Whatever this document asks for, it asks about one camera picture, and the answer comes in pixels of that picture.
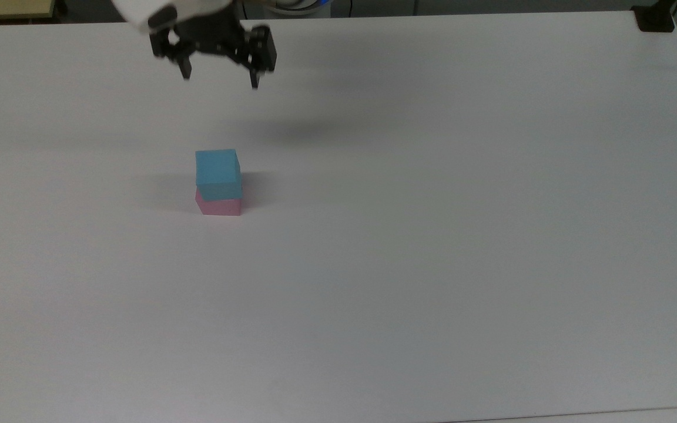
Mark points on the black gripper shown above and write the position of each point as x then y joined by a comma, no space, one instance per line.
215,36

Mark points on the blue cube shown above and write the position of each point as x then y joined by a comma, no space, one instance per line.
217,173

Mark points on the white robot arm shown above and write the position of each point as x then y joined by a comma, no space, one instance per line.
138,10

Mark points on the pink cube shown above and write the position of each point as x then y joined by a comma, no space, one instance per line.
221,207

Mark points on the yellow wooden table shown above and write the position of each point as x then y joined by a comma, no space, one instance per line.
3,8

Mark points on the black table clamp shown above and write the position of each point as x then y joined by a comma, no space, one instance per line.
656,17

